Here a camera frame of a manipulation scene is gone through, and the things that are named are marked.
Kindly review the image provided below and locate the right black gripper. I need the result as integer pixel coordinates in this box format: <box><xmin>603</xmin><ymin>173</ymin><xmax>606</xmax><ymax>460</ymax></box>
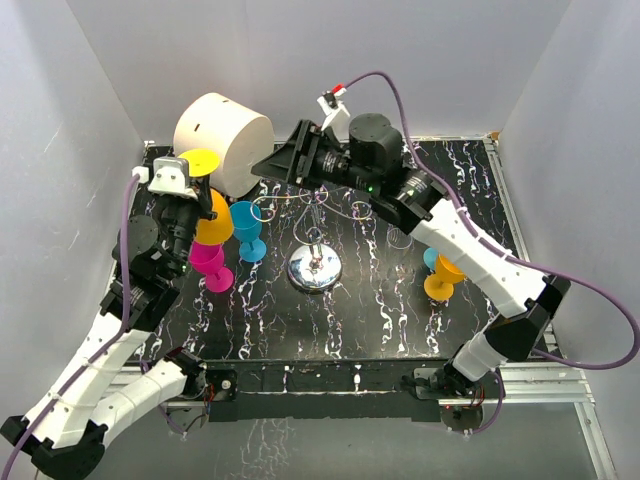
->
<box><xmin>254</xmin><ymin>120</ymin><xmax>380</xmax><ymax>195</ymax></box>

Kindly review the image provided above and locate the orange wine glass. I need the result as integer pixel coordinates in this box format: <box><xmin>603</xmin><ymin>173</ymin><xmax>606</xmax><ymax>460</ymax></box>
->
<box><xmin>423</xmin><ymin>254</ymin><xmax>466</xmax><ymax>302</ymax></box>
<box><xmin>179</xmin><ymin>148</ymin><xmax>234</xmax><ymax>246</ymax></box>

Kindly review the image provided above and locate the clear wine glass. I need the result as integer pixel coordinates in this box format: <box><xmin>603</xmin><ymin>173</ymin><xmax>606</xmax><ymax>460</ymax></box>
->
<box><xmin>382</xmin><ymin>227</ymin><xmax>414</xmax><ymax>290</ymax></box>

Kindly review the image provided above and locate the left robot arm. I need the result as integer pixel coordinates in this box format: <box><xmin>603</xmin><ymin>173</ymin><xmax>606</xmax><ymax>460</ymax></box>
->
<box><xmin>1</xmin><ymin>175</ymin><xmax>216</xmax><ymax>479</ymax></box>

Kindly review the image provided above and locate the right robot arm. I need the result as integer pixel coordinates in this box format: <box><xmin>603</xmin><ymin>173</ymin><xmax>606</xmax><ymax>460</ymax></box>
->
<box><xmin>251</xmin><ymin>114</ymin><xmax>571</xmax><ymax>397</ymax></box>

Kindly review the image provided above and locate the blue plastic wine glass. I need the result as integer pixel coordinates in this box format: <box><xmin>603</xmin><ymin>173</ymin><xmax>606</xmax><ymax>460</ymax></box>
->
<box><xmin>230</xmin><ymin>201</ymin><xmax>267</xmax><ymax>263</ymax></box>

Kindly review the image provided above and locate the magenta plastic wine glass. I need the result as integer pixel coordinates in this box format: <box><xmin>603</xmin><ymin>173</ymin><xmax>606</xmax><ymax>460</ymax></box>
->
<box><xmin>189</xmin><ymin>242</ymin><xmax>234</xmax><ymax>293</ymax></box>

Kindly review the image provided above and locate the chrome wine glass rack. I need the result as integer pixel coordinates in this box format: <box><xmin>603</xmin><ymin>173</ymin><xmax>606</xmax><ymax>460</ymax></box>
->
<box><xmin>250</xmin><ymin>186</ymin><xmax>373</xmax><ymax>295</ymax></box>

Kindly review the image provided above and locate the white cylindrical container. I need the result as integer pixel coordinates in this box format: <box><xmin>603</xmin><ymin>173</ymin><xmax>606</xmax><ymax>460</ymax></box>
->
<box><xmin>173</xmin><ymin>92</ymin><xmax>275</xmax><ymax>198</ymax></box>

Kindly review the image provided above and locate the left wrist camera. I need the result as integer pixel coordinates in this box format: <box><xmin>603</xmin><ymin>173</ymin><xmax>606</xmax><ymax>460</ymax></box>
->
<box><xmin>132</xmin><ymin>157</ymin><xmax>197</xmax><ymax>199</ymax></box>

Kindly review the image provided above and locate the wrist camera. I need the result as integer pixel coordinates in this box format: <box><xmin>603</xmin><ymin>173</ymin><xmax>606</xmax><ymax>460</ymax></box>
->
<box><xmin>317</xmin><ymin>83</ymin><xmax>351</xmax><ymax>138</ymax></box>
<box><xmin>132</xmin><ymin>157</ymin><xmax>197</xmax><ymax>199</ymax></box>

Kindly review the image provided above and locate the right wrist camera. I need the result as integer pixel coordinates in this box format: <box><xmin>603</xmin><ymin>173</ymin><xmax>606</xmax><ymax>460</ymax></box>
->
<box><xmin>317</xmin><ymin>83</ymin><xmax>351</xmax><ymax>138</ymax></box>

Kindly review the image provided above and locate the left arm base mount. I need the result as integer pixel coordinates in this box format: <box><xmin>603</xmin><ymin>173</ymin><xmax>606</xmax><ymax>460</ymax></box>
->
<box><xmin>162</xmin><ymin>365</ymin><xmax>238</xmax><ymax>439</ymax></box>

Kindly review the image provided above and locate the aluminium frame rail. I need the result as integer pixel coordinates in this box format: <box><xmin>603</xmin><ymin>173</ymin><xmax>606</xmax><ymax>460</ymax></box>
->
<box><xmin>94</xmin><ymin>134</ymin><xmax>619</xmax><ymax>480</ymax></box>

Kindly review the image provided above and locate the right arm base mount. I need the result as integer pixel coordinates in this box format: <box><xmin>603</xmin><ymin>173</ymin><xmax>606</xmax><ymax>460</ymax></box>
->
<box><xmin>400</xmin><ymin>366</ymin><xmax>505</xmax><ymax>438</ymax></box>

